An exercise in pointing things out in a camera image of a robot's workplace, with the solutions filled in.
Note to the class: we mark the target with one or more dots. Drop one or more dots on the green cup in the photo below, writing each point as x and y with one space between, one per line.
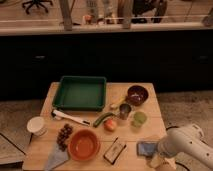
139 118

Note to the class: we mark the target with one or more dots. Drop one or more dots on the dark maroon bowl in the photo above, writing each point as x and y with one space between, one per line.
137 95

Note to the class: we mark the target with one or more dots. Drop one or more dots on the white paper cup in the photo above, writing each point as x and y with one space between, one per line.
36 126

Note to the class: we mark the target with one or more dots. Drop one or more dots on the blue sponge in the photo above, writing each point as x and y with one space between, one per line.
146 148

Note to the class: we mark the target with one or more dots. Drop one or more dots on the wooden table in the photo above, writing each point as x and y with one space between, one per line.
153 129

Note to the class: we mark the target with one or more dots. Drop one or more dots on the grey cloth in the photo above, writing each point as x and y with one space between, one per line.
56 158

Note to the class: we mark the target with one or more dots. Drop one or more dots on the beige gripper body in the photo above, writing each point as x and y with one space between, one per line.
155 160

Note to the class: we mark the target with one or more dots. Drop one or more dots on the bunch of dark grapes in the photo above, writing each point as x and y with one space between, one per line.
63 135

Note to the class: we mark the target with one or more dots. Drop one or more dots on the orange bowl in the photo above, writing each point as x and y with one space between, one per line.
84 145

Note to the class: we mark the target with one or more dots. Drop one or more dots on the white handled kitchen tool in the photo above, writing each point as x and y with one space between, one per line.
56 113

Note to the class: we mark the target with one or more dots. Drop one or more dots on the red apple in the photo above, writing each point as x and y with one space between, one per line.
110 125

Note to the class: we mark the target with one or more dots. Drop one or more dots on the green plastic tray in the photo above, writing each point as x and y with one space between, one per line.
80 93

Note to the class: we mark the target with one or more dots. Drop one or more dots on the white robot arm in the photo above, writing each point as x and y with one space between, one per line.
186 139

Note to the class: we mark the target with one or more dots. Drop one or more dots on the green cucumber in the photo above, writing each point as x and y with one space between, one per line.
98 121

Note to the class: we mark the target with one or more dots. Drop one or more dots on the metal cup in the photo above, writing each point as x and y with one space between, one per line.
124 109

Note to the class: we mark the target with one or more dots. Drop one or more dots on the yellow banana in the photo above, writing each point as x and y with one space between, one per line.
116 104

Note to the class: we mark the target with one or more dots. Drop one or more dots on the black rectangular box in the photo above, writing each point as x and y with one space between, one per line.
114 151

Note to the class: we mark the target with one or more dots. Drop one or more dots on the black office chair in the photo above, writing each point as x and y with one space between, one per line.
38 3

